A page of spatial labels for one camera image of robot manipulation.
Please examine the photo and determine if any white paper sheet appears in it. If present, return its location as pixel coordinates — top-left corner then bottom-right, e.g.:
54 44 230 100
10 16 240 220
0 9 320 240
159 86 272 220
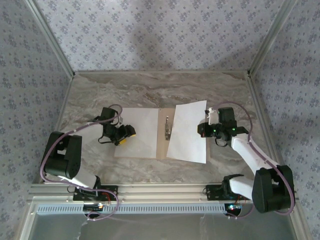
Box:
114 107 161 159
166 100 208 165

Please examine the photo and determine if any tan paper folder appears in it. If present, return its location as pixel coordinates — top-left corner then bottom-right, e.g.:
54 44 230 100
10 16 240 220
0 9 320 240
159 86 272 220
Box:
113 107 211 161

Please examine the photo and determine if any metal folder clip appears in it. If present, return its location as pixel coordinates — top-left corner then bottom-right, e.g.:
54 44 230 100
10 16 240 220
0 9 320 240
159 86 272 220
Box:
163 115 174 141

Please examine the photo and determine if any circuit board with lights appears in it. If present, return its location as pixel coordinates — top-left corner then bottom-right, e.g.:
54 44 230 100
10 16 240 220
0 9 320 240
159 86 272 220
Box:
224 202 244 216
83 202 105 213

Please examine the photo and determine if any grey metal plate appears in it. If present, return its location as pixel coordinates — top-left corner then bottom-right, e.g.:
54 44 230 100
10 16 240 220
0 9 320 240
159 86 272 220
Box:
18 202 305 240

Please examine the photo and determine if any thin black cable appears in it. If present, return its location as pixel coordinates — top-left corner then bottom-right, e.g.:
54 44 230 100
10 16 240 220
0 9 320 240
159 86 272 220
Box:
97 135 115 145
214 138 230 149

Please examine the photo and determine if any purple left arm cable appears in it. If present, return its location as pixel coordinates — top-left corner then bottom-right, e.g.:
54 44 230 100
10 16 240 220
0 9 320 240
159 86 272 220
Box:
39 103 124 222

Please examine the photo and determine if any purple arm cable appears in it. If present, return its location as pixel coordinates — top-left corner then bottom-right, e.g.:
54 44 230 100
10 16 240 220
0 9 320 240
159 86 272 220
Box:
216 101 296 221
39 103 124 222

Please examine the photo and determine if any wide aluminium side rail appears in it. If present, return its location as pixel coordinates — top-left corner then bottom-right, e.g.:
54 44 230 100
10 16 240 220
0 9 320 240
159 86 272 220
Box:
246 72 289 183

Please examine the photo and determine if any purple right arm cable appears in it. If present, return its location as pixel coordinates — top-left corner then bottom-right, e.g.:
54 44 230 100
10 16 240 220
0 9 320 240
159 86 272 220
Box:
216 101 296 221

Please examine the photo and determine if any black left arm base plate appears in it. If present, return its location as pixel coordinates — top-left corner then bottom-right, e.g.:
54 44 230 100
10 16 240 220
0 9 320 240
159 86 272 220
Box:
72 184 119 202

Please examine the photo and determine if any thin aluminium side rail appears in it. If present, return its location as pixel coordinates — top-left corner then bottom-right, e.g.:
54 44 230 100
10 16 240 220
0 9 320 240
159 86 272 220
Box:
37 72 76 185

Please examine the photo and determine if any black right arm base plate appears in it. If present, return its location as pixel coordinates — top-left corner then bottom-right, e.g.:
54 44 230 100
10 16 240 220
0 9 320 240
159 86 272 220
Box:
204 183 252 202

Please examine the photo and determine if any aluminium frame rail with arm bases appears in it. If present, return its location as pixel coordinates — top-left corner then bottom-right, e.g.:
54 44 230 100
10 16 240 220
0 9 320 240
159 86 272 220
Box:
26 181 300 204

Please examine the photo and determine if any thin aluminium table edge rail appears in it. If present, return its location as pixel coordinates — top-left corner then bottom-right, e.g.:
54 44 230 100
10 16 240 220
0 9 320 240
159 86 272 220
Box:
72 69 251 75

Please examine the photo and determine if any grey slotted cable duct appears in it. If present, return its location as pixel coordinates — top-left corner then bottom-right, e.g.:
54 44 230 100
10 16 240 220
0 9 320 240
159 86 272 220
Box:
35 204 228 216

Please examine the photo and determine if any aluminium frame post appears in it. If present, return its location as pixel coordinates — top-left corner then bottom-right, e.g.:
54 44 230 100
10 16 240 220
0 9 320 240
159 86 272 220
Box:
24 0 76 77
246 0 299 77

